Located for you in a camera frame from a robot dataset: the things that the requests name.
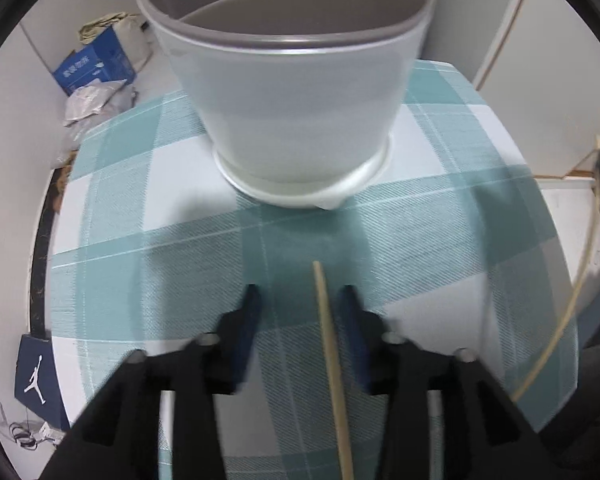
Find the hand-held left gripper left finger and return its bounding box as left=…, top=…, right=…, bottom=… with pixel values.
left=40, top=284, right=262, bottom=480

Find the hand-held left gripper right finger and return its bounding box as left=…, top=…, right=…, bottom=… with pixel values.
left=337, top=284, right=556, bottom=480

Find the slender wooden chopstick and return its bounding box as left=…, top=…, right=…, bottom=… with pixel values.
left=511, top=134, right=600, bottom=402
left=312, top=261, right=355, bottom=480

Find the white oval utensil holder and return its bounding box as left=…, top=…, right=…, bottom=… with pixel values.
left=126, top=0, right=438, bottom=211

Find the teal checkered tablecloth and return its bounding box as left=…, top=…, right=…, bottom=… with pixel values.
left=50, top=59, right=581, bottom=480

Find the white wardrobe with gold trim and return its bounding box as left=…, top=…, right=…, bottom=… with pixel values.
left=472, top=0, right=600, bottom=181

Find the navy shoe box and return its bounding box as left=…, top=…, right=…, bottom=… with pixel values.
left=14, top=335, right=71, bottom=431

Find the large grey plastic parcel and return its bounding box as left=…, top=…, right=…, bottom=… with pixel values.
left=55, top=87, right=138, bottom=166

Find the small white plastic parcel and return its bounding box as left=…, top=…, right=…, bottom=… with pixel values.
left=62, top=80, right=131, bottom=128

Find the blue cardboard box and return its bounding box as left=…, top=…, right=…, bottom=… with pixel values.
left=52, top=26, right=138, bottom=97

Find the beige tote bag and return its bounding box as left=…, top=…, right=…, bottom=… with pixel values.
left=77, top=11, right=153, bottom=71

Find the tangle of cables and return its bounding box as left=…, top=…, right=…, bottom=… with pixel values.
left=0, top=400, right=66, bottom=453

